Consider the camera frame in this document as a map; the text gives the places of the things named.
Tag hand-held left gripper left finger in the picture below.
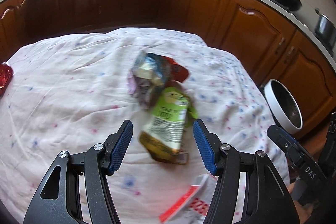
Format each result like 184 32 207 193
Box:
24 120 133 224

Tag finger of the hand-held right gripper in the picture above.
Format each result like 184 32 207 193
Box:
267 125 328 189

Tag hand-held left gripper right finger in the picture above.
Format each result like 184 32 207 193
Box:
192 119 300 224

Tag green snack packet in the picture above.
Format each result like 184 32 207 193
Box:
139 86 199 165

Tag black white-rimmed trash bin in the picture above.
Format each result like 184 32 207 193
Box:
264 79 303 130

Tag red and white box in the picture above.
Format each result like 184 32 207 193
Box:
160 174 211 223

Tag white dotted tablecloth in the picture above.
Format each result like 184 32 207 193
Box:
0 27 290 224

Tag silver foil wrapper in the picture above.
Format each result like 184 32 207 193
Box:
128 52 190 110

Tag steel stock pot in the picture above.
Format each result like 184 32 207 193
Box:
314 7 336 44

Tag red foil wrapper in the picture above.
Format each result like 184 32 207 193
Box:
0 62 14 96

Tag wooden lower cabinets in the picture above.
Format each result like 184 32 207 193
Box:
0 0 336 135

